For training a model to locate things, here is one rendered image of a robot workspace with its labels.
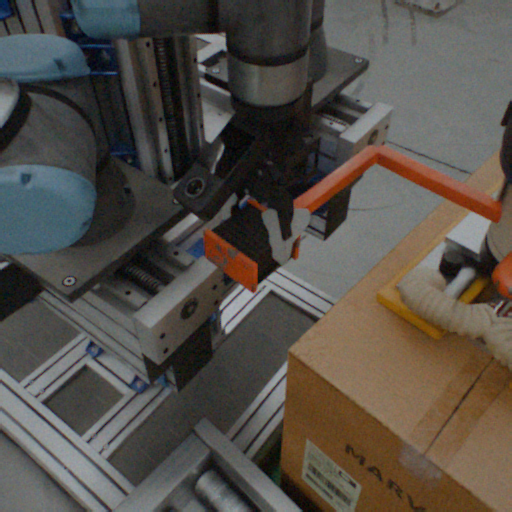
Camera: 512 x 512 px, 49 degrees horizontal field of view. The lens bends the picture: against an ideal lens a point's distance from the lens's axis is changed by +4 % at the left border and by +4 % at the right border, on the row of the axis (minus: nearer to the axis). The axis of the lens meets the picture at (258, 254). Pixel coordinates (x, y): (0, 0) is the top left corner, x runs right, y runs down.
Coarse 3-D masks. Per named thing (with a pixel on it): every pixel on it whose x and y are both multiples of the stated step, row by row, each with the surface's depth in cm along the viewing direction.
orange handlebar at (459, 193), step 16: (352, 160) 77; (368, 160) 77; (384, 160) 78; (400, 160) 77; (336, 176) 75; (352, 176) 76; (416, 176) 76; (432, 176) 75; (320, 192) 72; (336, 192) 75; (448, 192) 74; (464, 192) 72; (480, 192) 72; (304, 208) 71; (480, 208) 72; (496, 208) 70; (496, 272) 64; (496, 288) 64
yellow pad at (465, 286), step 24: (432, 240) 83; (408, 264) 80; (432, 264) 79; (456, 264) 76; (480, 264) 80; (384, 288) 77; (456, 288) 76; (480, 288) 77; (408, 312) 74; (432, 336) 73
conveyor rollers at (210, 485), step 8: (208, 472) 102; (216, 472) 103; (200, 480) 101; (208, 480) 101; (216, 480) 101; (224, 480) 102; (200, 488) 100; (208, 488) 100; (216, 488) 100; (224, 488) 100; (200, 496) 101; (208, 496) 99; (216, 496) 99; (224, 496) 99; (232, 496) 99; (208, 504) 100; (216, 504) 99; (224, 504) 98; (232, 504) 98; (240, 504) 98
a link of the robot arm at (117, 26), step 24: (72, 0) 43; (96, 0) 42; (120, 0) 42; (144, 0) 43; (168, 0) 43; (192, 0) 43; (216, 0) 43; (96, 24) 44; (120, 24) 44; (144, 24) 44; (168, 24) 44; (192, 24) 45; (216, 24) 45
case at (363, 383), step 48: (336, 336) 74; (384, 336) 74; (288, 384) 79; (336, 384) 69; (384, 384) 69; (432, 384) 70; (480, 384) 70; (288, 432) 89; (336, 432) 76; (384, 432) 67; (432, 432) 65; (480, 432) 66; (336, 480) 86; (384, 480) 74; (432, 480) 65; (480, 480) 62
